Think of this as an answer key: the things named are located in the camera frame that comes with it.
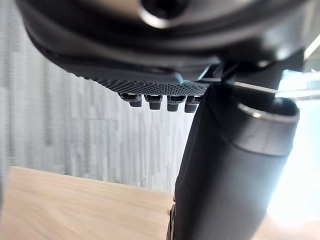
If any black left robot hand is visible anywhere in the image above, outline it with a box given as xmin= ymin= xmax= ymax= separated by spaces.
xmin=14 ymin=0 xmax=320 ymax=240

